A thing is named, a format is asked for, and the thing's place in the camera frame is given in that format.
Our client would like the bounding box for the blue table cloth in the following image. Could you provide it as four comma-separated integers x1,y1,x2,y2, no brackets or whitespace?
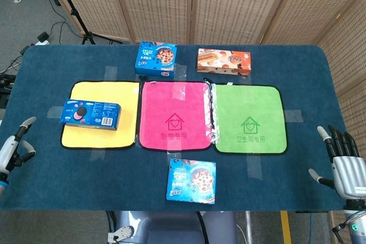
0,44,355,212

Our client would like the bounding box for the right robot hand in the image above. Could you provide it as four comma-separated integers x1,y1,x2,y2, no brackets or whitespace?
308,125,366,201

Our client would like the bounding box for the orange biscuit box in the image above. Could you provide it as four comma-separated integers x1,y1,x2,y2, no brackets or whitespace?
196,48,252,76

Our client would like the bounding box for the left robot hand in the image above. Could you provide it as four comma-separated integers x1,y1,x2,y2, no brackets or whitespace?
0,116,37,183

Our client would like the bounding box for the blue chocolate chip cookie box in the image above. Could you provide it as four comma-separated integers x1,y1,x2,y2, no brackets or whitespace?
134,40,178,78

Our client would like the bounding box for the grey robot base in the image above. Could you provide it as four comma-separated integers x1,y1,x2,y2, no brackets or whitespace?
107,210,238,244

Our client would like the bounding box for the yellow cloth mat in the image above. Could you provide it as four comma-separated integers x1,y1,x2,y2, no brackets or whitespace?
60,81,141,150

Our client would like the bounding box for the black floor cable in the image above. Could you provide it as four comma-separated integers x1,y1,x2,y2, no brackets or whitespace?
42,0,86,45

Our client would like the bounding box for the green cloth mat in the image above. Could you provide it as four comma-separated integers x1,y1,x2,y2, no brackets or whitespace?
210,83,288,155

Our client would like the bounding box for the white power strip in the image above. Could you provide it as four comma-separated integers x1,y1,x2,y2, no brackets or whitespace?
19,31,51,55

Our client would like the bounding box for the black tripod stand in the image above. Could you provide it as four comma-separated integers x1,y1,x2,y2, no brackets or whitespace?
49,0,123,46

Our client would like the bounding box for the pink cloth mat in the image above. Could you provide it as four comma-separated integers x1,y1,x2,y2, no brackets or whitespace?
137,81,218,152

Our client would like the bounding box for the blue Oreo box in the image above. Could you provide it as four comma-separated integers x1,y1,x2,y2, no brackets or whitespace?
59,98,122,131

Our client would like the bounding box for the light blue cookie box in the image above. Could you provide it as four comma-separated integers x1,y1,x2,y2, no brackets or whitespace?
166,158,217,205

